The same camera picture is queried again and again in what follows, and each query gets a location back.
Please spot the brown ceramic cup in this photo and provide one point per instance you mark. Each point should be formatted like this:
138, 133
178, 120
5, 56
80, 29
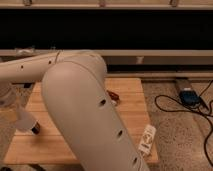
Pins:
113, 95

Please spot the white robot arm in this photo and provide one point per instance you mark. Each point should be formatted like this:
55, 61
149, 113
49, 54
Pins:
74, 93

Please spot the white cylindrical arm joint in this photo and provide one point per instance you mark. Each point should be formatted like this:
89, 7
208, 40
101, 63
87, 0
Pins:
26, 121

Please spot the blue device on floor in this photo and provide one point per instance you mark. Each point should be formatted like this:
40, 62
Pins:
189, 97

